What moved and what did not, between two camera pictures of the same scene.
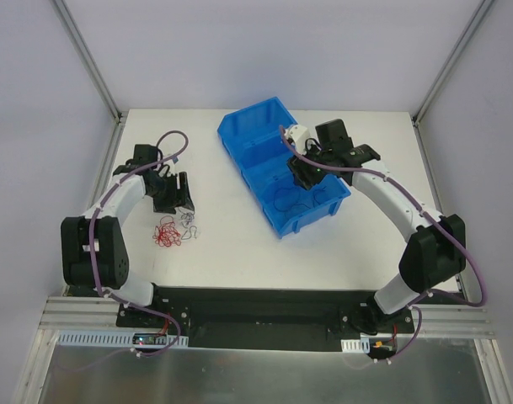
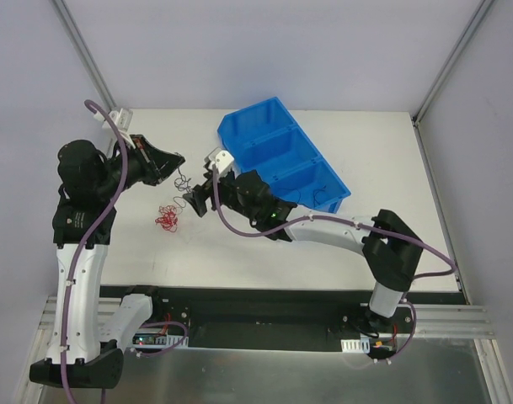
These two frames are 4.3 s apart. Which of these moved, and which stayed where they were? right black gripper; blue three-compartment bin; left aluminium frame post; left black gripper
Moved: left black gripper; right black gripper
Stayed: left aluminium frame post; blue three-compartment bin
